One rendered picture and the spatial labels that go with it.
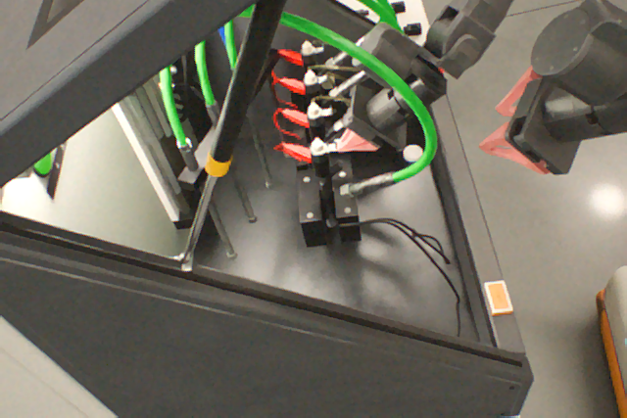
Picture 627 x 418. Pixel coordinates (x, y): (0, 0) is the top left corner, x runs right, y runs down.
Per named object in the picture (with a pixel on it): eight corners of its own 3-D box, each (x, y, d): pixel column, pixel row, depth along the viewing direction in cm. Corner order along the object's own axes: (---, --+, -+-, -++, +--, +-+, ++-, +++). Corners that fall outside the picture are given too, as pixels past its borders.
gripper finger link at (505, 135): (453, 148, 65) (517, 134, 57) (478, 94, 68) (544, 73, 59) (497, 182, 68) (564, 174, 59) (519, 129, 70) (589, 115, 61)
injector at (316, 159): (352, 227, 113) (341, 152, 96) (324, 230, 113) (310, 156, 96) (350, 214, 114) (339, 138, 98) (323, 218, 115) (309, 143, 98)
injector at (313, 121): (347, 192, 118) (336, 116, 101) (321, 196, 118) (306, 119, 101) (345, 181, 119) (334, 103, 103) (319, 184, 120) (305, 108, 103)
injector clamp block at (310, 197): (364, 260, 115) (359, 213, 103) (311, 267, 116) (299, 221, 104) (345, 128, 136) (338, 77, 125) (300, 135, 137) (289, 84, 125)
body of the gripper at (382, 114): (348, 89, 91) (381, 61, 86) (399, 123, 96) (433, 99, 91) (343, 120, 87) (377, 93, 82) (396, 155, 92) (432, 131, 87)
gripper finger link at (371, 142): (317, 116, 97) (355, 85, 91) (352, 139, 100) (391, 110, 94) (311, 149, 93) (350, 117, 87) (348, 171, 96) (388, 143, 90)
